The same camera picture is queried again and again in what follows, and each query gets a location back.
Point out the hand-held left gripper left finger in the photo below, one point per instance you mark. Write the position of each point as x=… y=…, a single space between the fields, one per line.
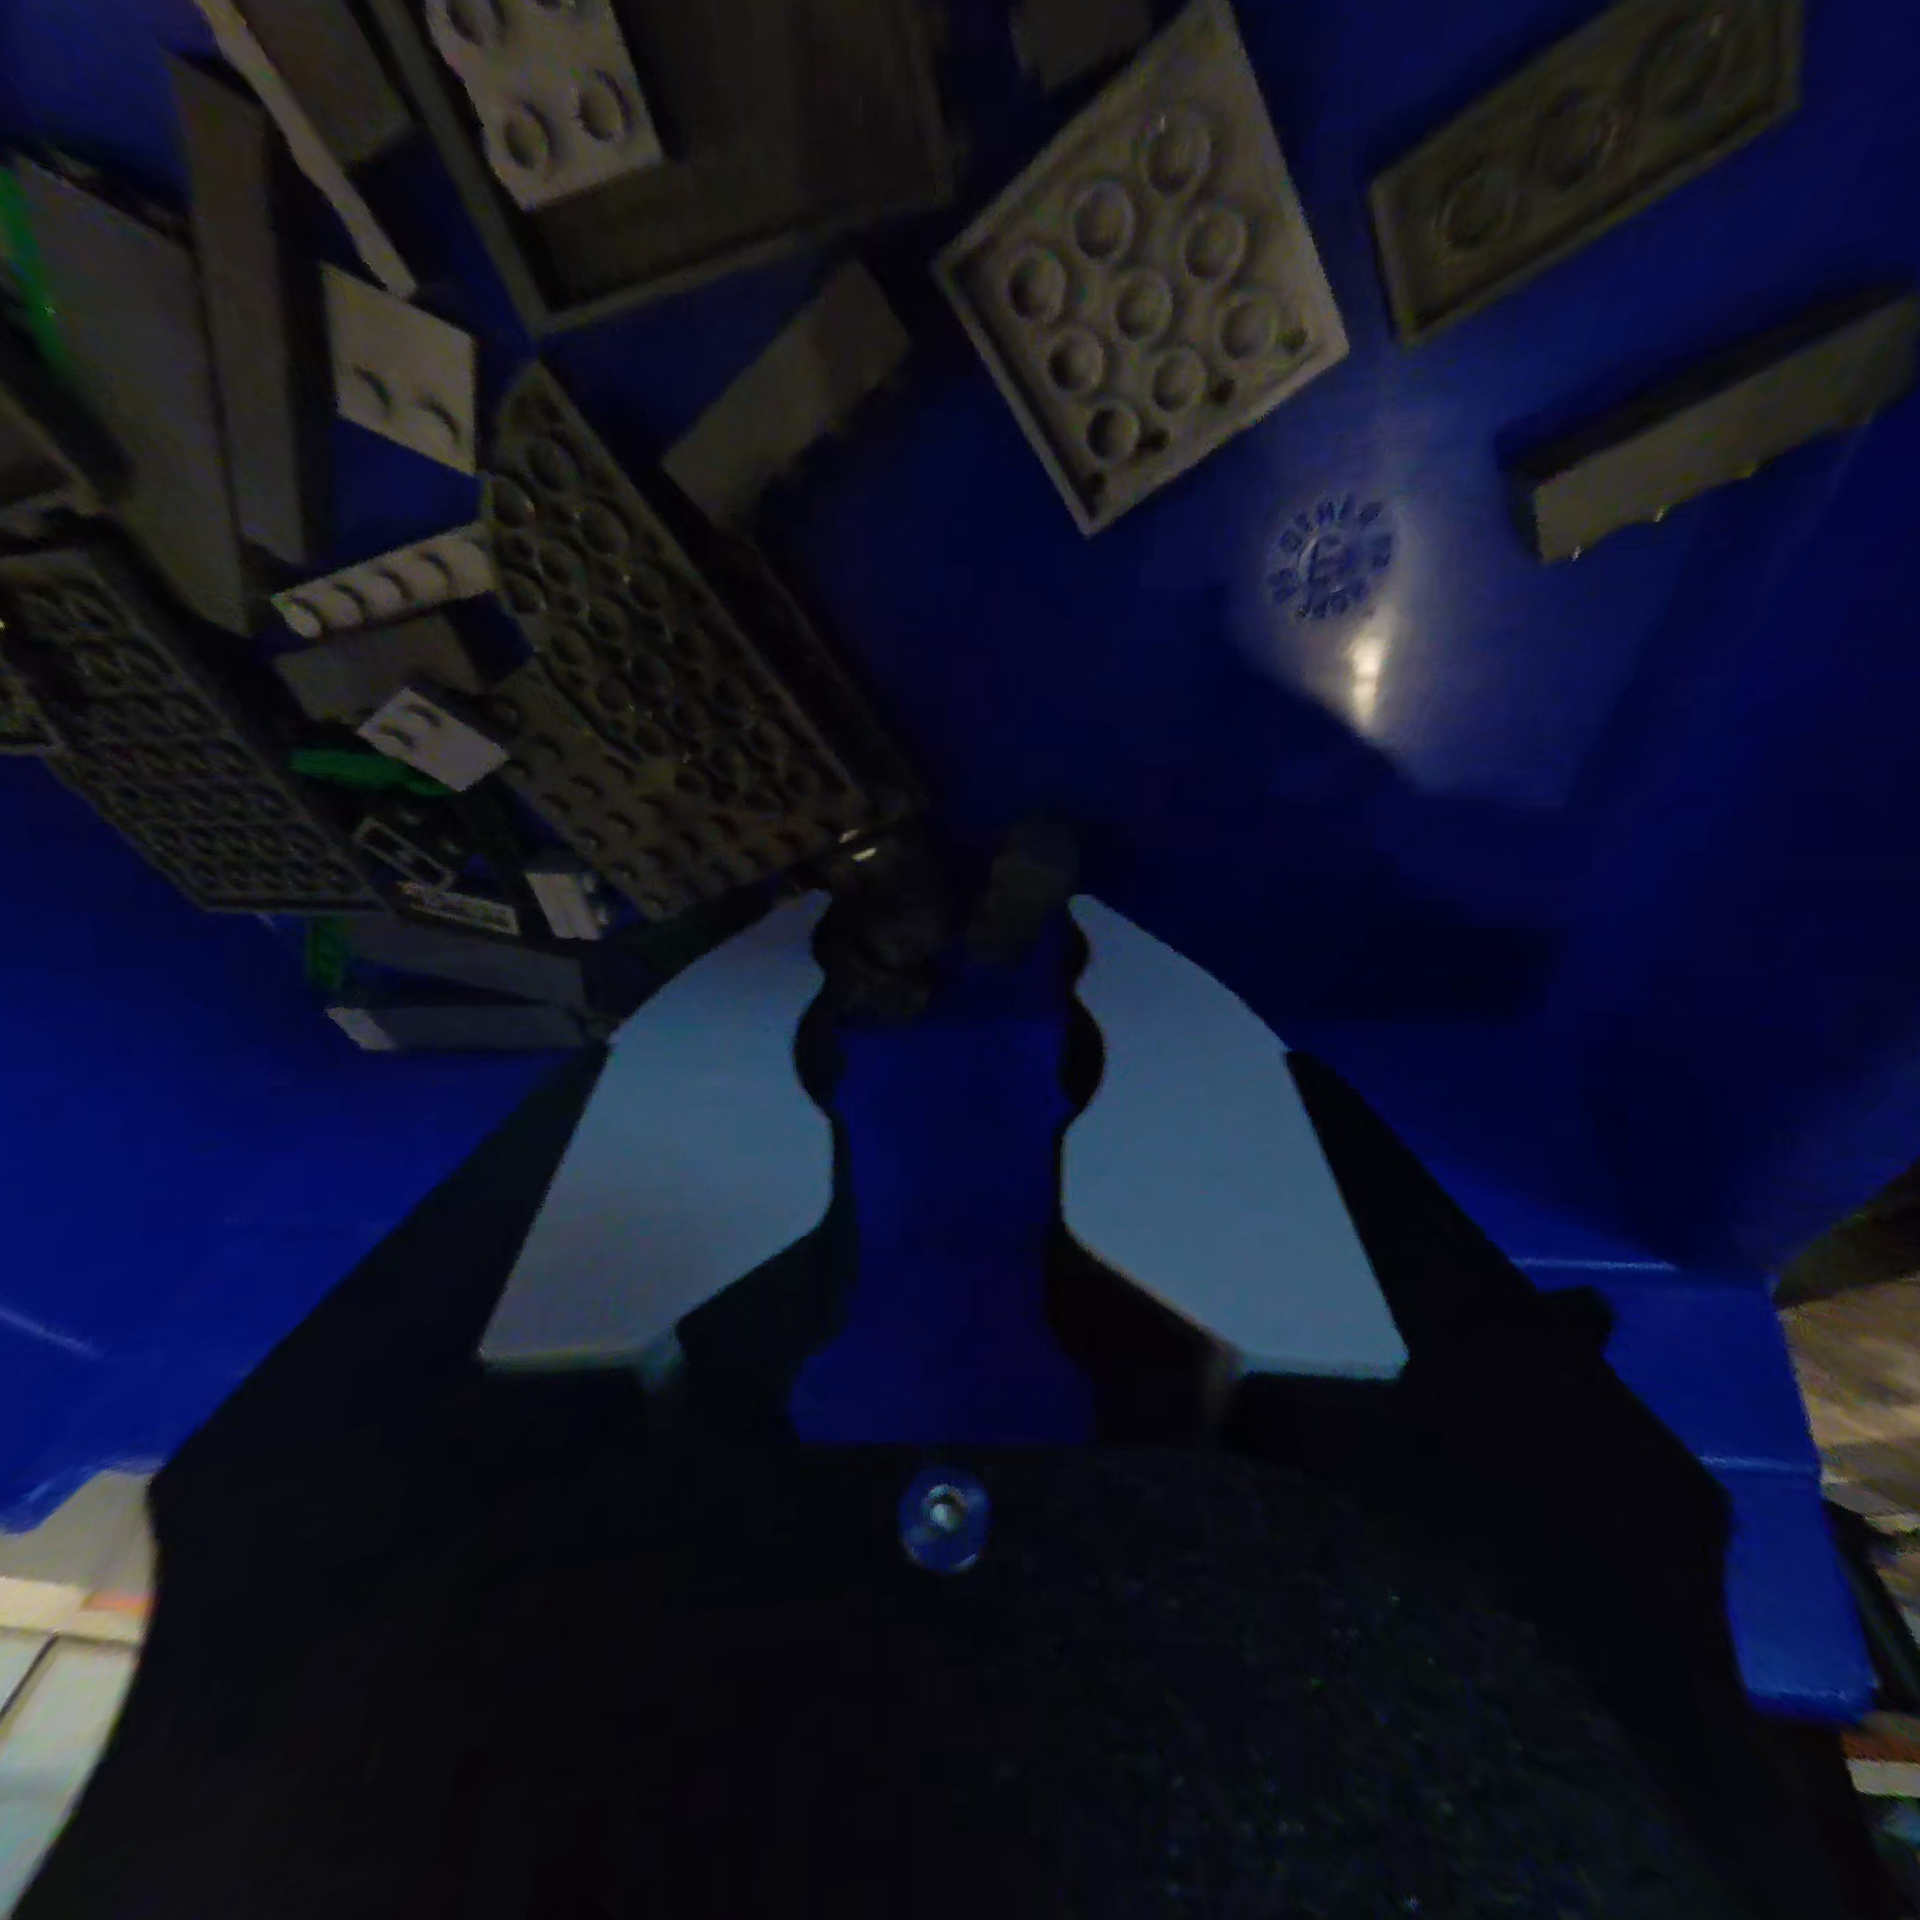
x=675 y=1184

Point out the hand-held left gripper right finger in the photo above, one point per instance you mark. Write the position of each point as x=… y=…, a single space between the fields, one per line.
x=1230 y=1201

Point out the small black brick piece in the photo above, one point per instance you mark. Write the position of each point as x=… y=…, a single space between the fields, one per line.
x=885 y=930

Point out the blue plastic bin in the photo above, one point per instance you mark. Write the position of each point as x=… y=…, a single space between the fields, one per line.
x=1200 y=674

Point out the light grey small tile brick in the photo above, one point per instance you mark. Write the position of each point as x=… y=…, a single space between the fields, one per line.
x=435 y=735

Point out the dark grey wedge brick plate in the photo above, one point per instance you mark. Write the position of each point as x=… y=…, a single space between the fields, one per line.
x=660 y=645

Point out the light grey long brick plate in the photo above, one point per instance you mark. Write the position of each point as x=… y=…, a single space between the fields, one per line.
x=382 y=586

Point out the dark grey rectangular brick plate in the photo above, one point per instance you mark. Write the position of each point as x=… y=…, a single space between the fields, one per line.
x=164 y=750

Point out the dark grey short brick plate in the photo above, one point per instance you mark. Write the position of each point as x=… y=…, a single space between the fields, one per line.
x=787 y=399

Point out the dark grey small brick plate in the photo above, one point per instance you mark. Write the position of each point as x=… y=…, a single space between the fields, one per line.
x=1576 y=149
x=1694 y=451

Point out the dark grey tall panel brick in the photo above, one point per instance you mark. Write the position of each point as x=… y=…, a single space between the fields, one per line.
x=240 y=301

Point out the dark box brick green print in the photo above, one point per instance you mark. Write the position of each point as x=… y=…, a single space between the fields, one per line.
x=106 y=375

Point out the dark grey square panel brick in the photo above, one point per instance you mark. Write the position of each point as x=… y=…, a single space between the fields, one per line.
x=780 y=165

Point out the light grey square brick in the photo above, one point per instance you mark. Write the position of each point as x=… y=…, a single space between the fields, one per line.
x=539 y=89

